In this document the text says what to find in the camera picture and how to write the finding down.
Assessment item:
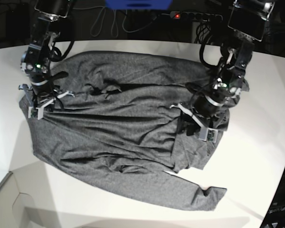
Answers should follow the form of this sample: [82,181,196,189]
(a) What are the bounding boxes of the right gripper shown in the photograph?
[18,84,75,110]

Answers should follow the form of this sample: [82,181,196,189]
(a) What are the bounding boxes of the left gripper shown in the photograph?
[169,103,228,132]

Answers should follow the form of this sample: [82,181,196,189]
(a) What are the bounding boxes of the black power strip red switch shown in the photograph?
[169,11,223,22]

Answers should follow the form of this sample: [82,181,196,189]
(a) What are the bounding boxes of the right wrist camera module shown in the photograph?
[28,106,44,120]

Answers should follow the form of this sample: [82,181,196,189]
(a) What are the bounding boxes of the grey long-sleeve t-shirt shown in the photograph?
[19,50,250,212]

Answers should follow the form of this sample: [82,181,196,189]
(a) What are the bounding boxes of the blue plastic panel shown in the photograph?
[105,0,172,10]

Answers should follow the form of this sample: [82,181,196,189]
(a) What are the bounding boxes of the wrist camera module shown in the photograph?
[199,127,218,143]
[28,106,44,120]

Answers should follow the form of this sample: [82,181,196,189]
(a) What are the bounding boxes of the white looped cable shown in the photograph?
[89,5,157,38]

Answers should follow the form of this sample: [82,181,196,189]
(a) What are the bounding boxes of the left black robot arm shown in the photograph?
[177,0,276,135]

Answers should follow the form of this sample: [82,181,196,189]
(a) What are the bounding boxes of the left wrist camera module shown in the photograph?
[199,127,218,143]

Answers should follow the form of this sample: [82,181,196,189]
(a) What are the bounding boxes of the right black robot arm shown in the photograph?
[19,0,75,120]

